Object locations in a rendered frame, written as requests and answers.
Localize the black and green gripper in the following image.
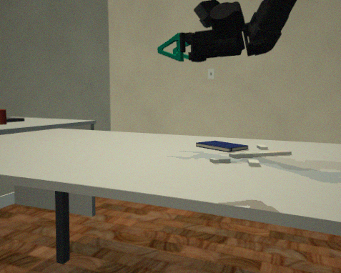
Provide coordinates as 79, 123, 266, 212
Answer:
157, 32, 219, 62

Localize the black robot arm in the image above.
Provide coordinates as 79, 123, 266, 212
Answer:
194, 0, 297, 57

